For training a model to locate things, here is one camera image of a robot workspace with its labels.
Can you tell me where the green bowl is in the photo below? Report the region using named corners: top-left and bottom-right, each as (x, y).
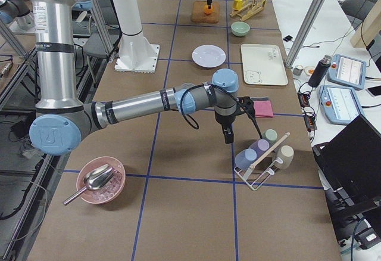
top-left (231, 21), bottom-right (251, 37)

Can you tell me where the white round plate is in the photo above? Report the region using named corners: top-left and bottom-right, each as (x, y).
top-left (192, 45), bottom-right (226, 68)

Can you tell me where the green cup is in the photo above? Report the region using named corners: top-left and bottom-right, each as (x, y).
top-left (258, 129), bottom-right (278, 147)

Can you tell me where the pink bowl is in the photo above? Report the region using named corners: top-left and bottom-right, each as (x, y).
top-left (76, 156), bottom-right (126, 204)

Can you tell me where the white wire cup rack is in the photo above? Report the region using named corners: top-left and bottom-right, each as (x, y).
top-left (233, 154), bottom-right (278, 191)

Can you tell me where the lower teach pendant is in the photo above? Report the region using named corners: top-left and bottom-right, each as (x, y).
top-left (318, 85), bottom-right (364, 125)

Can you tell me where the upper teach pendant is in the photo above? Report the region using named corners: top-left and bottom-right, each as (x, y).
top-left (327, 54), bottom-right (367, 90)

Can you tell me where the blue cup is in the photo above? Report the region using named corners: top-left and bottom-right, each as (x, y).
top-left (235, 148), bottom-right (257, 170)

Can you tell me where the teach pendant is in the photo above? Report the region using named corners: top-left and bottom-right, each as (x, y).
top-left (318, 85), bottom-right (364, 125)
top-left (327, 54), bottom-right (367, 90)

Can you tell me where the metal scoop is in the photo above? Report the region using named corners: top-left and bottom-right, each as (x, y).
top-left (63, 164), bottom-right (115, 206)

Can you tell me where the small metal tin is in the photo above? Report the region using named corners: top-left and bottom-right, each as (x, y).
top-left (292, 65), bottom-right (304, 76)

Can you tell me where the beige cup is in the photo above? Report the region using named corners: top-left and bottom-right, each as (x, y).
top-left (274, 145), bottom-right (294, 169)

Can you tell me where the yellow cup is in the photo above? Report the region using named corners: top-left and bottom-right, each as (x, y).
top-left (233, 0), bottom-right (243, 11)

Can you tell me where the aluminium frame post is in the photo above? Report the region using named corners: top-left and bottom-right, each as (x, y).
top-left (285, 0), bottom-right (325, 68)

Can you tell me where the wooden cutting board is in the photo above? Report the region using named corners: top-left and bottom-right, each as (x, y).
top-left (191, 1), bottom-right (220, 24)

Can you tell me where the orange fruit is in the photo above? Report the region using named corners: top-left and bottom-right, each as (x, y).
top-left (203, 4), bottom-right (214, 15)

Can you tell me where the wooden dish rack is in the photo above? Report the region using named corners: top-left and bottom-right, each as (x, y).
top-left (229, 0), bottom-right (267, 21)

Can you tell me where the black bottle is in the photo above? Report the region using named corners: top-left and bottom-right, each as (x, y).
top-left (307, 55), bottom-right (332, 88)

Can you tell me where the purple cup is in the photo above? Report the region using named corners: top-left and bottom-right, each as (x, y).
top-left (249, 139), bottom-right (270, 157)

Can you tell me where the black laptop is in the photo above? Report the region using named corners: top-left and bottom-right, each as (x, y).
top-left (311, 114), bottom-right (381, 223)

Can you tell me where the cream bear tray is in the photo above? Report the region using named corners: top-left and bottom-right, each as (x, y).
top-left (241, 43), bottom-right (288, 86)

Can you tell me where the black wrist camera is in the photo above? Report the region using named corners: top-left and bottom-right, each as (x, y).
top-left (238, 97), bottom-right (255, 118)

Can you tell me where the black power strip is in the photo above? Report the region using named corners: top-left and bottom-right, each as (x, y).
top-left (298, 92), bottom-right (317, 132)

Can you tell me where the pink cloth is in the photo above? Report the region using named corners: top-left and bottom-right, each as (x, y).
top-left (254, 100), bottom-right (274, 118)

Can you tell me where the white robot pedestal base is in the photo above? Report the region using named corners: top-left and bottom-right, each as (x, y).
top-left (113, 0), bottom-right (160, 73)

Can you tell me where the grey cloth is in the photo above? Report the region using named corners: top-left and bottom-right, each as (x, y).
top-left (250, 97), bottom-right (270, 102)

